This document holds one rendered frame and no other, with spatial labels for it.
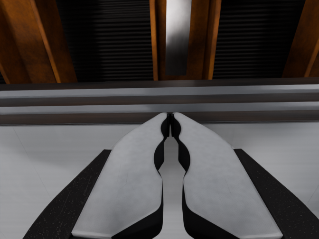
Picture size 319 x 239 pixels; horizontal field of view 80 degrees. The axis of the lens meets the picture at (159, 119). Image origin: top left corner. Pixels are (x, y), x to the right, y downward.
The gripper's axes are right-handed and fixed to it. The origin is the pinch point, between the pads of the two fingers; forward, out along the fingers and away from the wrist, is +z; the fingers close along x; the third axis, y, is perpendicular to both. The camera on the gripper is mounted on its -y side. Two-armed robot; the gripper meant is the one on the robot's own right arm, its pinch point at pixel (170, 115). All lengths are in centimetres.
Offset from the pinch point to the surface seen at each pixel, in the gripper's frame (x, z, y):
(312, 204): 13.1, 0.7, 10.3
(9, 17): -21.9, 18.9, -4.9
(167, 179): -0.3, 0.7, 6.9
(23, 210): -15.1, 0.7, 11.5
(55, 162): -9.5, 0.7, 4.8
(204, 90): 2.8, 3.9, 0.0
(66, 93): -8.6, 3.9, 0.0
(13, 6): -20.8, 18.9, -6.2
